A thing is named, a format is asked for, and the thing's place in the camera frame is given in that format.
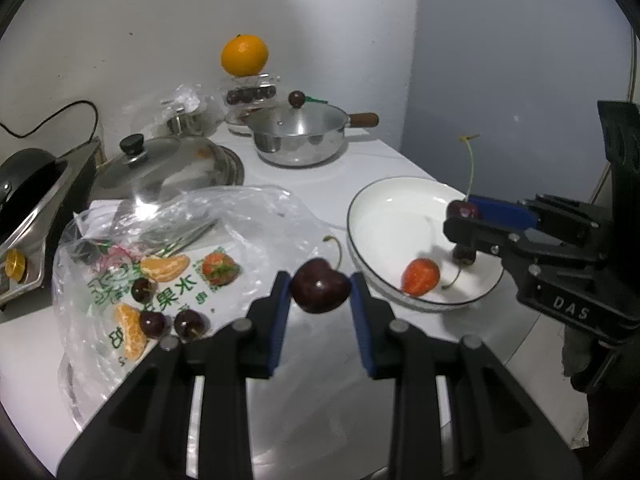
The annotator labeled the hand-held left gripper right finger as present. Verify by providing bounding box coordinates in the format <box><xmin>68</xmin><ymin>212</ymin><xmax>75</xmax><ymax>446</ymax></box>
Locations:
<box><xmin>350</xmin><ymin>271</ymin><xmax>585</xmax><ymax>480</ymax></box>

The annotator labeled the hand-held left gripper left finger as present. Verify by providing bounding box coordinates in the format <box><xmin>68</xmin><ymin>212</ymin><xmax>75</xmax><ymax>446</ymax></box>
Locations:
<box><xmin>56</xmin><ymin>271</ymin><xmax>292</xmax><ymax>480</ymax></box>

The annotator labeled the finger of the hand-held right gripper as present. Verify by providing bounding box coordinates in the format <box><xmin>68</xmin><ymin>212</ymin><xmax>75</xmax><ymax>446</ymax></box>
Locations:
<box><xmin>443</xmin><ymin>216</ymin><xmax>607</xmax><ymax>267</ymax></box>
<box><xmin>469</xmin><ymin>193</ymin><xmax>615</xmax><ymax>255</ymax></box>

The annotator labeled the dark red cherry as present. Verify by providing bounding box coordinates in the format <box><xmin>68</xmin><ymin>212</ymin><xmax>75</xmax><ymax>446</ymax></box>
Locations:
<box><xmin>290</xmin><ymin>236</ymin><xmax>353</xmax><ymax>316</ymax></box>
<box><xmin>441</xmin><ymin>242</ymin><xmax>477</xmax><ymax>291</ymax></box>
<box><xmin>131</xmin><ymin>278</ymin><xmax>157</xmax><ymax>305</ymax></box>
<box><xmin>173</xmin><ymin>309</ymin><xmax>206</xmax><ymax>342</ymax></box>
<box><xmin>139</xmin><ymin>311</ymin><xmax>168</xmax><ymax>339</ymax></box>
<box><xmin>446</xmin><ymin>134</ymin><xmax>484</xmax><ymax>222</ymax></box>

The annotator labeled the red strawberry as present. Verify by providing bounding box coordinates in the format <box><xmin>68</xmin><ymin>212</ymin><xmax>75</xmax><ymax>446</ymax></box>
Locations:
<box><xmin>401</xmin><ymin>257</ymin><xmax>442</xmax><ymax>297</ymax></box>
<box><xmin>200</xmin><ymin>252</ymin><xmax>238</xmax><ymax>288</ymax></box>

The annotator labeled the white plate dark rim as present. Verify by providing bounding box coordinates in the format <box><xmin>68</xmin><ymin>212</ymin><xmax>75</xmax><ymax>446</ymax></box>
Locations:
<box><xmin>346</xmin><ymin>176</ymin><xmax>506</xmax><ymax>313</ymax></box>

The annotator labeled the clear printed plastic bag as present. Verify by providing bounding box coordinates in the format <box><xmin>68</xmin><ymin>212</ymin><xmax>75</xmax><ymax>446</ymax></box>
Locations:
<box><xmin>52</xmin><ymin>185</ymin><xmax>346</xmax><ymax>431</ymax></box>

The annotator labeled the peeled orange segment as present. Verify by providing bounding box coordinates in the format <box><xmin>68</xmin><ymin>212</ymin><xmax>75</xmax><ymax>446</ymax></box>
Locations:
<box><xmin>113</xmin><ymin>304</ymin><xmax>149</xmax><ymax>361</ymax></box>
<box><xmin>140</xmin><ymin>254</ymin><xmax>192</xmax><ymax>283</ymax></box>

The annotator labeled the grey refrigerator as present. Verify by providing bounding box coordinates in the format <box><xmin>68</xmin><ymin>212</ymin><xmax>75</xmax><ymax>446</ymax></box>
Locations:
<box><xmin>400</xmin><ymin>0</ymin><xmax>640</xmax><ymax>201</ymax></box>

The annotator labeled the large steel lid black knob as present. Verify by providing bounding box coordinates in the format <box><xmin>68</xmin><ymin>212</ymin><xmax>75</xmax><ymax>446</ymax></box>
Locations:
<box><xmin>90</xmin><ymin>132</ymin><xmax>246</xmax><ymax>211</ymax></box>

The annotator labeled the saucepan lid wooden knob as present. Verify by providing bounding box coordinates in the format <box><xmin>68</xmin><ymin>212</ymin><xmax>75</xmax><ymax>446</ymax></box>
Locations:
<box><xmin>246</xmin><ymin>90</ymin><xmax>350</xmax><ymax>137</ymax></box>

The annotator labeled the small steel cup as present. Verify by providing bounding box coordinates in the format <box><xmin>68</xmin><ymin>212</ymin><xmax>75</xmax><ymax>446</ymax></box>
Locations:
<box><xmin>167</xmin><ymin>109</ymin><xmax>211</xmax><ymax>137</ymax></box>

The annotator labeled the pile of dark cherries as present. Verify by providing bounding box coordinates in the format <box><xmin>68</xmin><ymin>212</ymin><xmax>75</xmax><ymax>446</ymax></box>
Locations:
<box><xmin>226</xmin><ymin>85</ymin><xmax>278</xmax><ymax>107</ymax></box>

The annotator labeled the clear plastic wrap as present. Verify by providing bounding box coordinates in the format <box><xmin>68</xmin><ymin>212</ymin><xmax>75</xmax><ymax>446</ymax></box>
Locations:
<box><xmin>125</xmin><ymin>82</ymin><xmax>226</xmax><ymax>126</ymax></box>

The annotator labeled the steel gas stove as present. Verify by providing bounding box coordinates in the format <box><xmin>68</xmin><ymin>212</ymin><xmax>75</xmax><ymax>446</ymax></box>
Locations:
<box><xmin>0</xmin><ymin>140</ymin><xmax>103</xmax><ymax>311</ymax></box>

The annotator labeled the whole orange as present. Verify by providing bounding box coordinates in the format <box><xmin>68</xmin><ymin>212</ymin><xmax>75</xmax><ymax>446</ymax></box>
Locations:
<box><xmin>221</xmin><ymin>34</ymin><xmax>270</xmax><ymax>79</ymax></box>

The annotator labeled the steel saucepan wooden handle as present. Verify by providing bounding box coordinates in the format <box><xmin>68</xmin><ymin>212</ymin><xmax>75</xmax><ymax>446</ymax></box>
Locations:
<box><xmin>252</xmin><ymin>110</ymin><xmax>379</xmax><ymax>168</ymax></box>

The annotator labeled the black wok wooden handle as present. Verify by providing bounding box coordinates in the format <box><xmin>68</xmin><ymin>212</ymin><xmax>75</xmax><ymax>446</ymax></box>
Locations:
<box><xmin>0</xmin><ymin>147</ymin><xmax>66</xmax><ymax>233</ymax></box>

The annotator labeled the black stove power cable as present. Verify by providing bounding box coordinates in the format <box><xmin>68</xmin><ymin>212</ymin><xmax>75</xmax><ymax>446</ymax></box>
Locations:
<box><xmin>0</xmin><ymin>100</ymin><xmax>99</xmax><ymax>143</ymax></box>

